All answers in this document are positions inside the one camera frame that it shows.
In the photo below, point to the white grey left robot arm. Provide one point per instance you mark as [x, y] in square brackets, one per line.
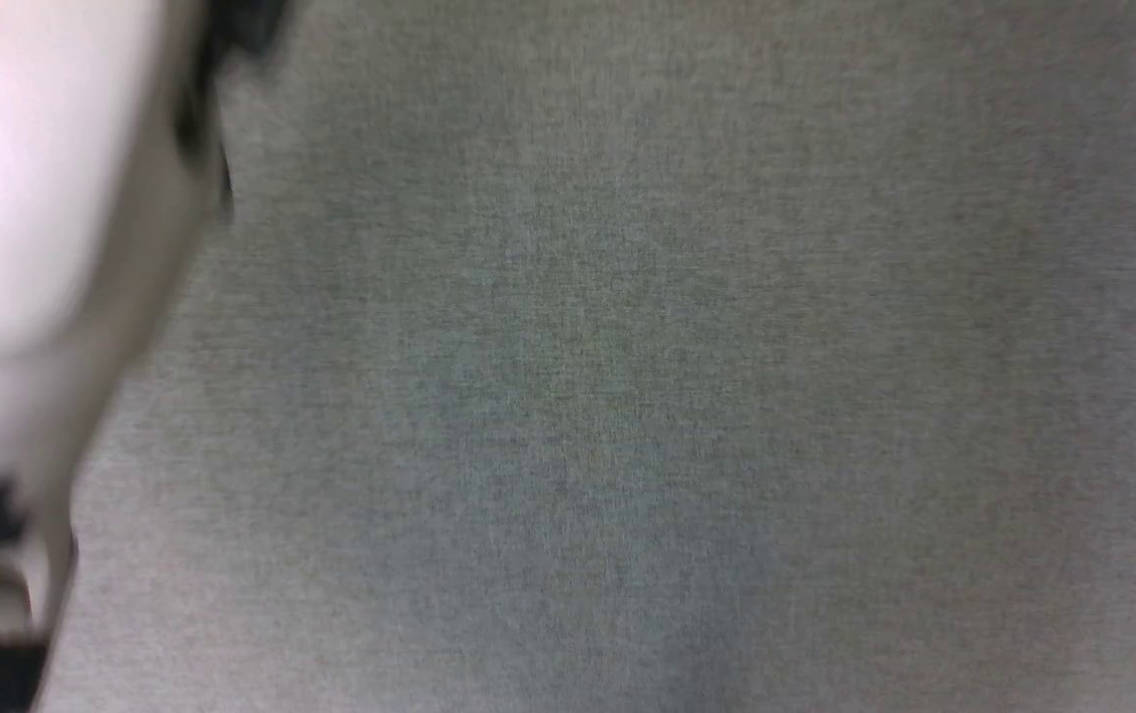
[33, 198]

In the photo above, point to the grey fabric sofa surface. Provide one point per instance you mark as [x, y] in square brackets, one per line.
[627, 396]

